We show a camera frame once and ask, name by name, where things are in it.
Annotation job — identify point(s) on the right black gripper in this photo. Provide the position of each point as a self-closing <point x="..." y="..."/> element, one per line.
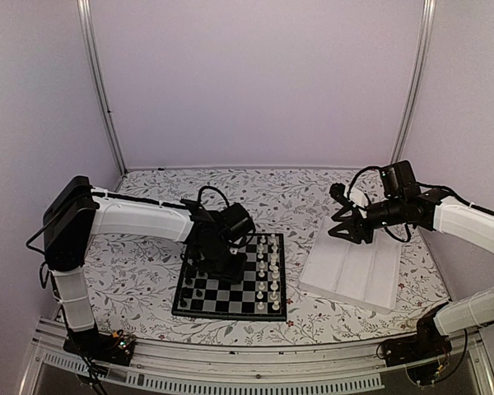
<point x="351" y="224"/>

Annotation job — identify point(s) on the right aluminium frame post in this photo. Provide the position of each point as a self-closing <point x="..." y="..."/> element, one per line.
<point x="423" y="44"/>

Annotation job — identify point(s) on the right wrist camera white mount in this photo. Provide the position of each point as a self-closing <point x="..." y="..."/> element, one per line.
<point x="353" y="198"/>

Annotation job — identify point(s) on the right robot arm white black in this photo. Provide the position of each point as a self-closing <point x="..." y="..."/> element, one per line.
<point x="434" y="208"/>

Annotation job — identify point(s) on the aluminium frame post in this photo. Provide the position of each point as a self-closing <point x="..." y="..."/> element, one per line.
<point x="89" y="38"/>
<point x="423" y="44"/>

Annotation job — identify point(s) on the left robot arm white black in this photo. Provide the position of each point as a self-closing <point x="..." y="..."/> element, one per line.
<point x="82" y="211"/>

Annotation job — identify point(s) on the left aluminium frame post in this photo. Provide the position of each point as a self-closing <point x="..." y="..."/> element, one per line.
<point x="89" y="38"/>

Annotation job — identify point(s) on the white plastic divided tray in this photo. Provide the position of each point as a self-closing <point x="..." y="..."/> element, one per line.
<point x="363" y="275"/>

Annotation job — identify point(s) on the black and grey chessboard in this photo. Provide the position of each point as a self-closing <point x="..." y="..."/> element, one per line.
<point x="223" y="300"/>

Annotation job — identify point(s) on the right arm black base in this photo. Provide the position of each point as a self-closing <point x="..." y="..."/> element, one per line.
<point x="424" y="355"/>

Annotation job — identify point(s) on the white chess pieces row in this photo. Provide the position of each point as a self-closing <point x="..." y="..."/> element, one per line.
<point x="269" y="271"/>

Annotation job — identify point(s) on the front aluminium rail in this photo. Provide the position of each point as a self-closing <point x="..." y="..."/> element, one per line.
<point x="176" y="368"/>

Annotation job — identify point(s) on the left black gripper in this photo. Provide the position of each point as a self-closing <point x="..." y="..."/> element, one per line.
<point x="234" y="276"/>

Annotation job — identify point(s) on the floral patterned table mat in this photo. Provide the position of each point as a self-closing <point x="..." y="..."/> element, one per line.
<point x="132" y="279"/>

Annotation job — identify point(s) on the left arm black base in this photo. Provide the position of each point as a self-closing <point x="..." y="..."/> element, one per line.
<point x="116" y="348"/>

